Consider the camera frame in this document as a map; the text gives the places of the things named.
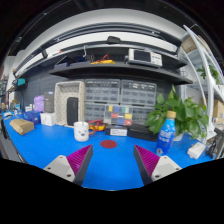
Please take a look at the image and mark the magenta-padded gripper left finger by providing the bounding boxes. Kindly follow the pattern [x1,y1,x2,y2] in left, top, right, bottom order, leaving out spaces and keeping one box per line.
[43,143,95,187]

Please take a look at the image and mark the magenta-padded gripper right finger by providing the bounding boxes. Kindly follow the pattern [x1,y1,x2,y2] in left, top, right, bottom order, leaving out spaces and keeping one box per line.
[133,144,183,186]

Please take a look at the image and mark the blue drink bottle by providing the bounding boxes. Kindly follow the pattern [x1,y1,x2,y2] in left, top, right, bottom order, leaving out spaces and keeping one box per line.
[155,110,177,157]

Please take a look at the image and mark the white power adapter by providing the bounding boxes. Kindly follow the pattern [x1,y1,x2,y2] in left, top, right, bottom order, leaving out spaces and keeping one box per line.
[186,141,207,160]

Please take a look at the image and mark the white mug with face print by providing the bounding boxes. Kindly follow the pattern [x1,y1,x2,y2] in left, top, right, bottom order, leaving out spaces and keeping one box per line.
[73,121,90,143]

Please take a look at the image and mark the flat black case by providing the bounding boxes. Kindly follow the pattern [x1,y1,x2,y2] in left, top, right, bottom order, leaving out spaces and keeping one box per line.
[127,123,158,142]

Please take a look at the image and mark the small white box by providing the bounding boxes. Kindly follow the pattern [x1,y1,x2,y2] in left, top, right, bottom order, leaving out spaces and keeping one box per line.
[39,112,57,127]

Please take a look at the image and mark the flat round red coaster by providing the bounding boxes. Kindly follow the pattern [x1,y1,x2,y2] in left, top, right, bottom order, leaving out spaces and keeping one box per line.
[100,139,118,150]

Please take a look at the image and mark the green potted plant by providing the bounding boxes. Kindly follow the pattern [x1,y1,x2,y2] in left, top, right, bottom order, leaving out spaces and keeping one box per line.
[144,84,210,141]

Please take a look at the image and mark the red and yellow clamp meter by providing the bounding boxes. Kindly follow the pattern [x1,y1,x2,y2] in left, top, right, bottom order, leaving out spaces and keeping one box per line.
[87,119,108,136]

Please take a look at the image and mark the brown cardboard box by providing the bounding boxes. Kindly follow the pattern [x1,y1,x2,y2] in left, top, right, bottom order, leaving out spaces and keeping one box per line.
[9,118,35,136]

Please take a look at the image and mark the small grey drawer cabinet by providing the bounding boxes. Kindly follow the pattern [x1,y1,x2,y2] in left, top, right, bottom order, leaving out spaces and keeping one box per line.
[83,101,107,123]
[131,105,155,126]

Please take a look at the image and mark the blue box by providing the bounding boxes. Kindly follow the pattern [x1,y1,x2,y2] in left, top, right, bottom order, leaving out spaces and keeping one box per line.
[22,110,42,126]

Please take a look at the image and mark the black rectangular case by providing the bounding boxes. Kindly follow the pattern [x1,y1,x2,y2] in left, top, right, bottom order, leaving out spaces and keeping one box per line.
[66,96,80,126]

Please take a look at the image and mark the black device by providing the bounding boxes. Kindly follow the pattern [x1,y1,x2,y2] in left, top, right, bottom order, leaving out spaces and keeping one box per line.
[206,128,224,159]

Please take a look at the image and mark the white perforated tray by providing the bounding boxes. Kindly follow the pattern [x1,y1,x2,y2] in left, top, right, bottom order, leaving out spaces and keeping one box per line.
[54,80,86,128]

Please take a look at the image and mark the dark grey box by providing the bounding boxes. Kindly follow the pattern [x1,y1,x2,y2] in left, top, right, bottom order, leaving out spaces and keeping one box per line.
[43,91,55,114]

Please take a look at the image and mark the purple bag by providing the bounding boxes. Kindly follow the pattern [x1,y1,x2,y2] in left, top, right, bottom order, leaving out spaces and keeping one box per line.
[33,94,46,113]

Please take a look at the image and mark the clear organizer with coloured parts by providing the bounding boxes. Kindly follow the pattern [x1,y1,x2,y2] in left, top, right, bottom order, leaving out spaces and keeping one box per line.
[103,104,134,127]

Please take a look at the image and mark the white shelf unit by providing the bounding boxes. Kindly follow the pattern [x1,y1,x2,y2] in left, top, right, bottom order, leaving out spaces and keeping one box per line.
[178,24,224,141]

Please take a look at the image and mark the black bench shelf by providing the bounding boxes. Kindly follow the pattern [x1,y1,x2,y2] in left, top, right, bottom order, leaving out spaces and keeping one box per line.
[23,41,194,86]

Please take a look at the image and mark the yellow and red test leads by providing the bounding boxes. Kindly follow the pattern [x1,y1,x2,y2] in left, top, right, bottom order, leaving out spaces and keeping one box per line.
[89,53,116,65]

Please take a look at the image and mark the black pouch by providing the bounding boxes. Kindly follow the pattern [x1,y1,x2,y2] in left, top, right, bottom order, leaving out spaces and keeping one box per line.
[106,35,122,45]

